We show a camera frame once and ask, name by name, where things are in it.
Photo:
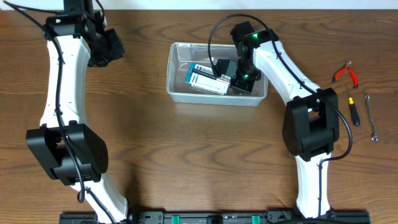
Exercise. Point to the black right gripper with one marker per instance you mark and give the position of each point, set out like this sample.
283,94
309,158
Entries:
245,88

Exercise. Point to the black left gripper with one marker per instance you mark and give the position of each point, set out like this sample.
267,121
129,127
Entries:
114,49

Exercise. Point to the white blue cardboard box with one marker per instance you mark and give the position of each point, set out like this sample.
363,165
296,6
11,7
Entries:
219,86

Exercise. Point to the red handled pliers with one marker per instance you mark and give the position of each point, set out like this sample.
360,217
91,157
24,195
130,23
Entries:
347,67

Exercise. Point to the black yellow screwdriver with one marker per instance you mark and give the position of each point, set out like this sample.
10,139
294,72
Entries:
352,108

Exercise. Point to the silver wrench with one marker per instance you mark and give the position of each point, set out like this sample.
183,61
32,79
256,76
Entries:
374,136

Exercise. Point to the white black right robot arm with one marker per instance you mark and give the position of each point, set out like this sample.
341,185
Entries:
311,120

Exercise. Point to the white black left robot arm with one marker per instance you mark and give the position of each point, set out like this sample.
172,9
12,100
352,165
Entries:
64,145

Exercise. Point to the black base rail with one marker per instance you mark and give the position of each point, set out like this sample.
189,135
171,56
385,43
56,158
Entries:
270,216

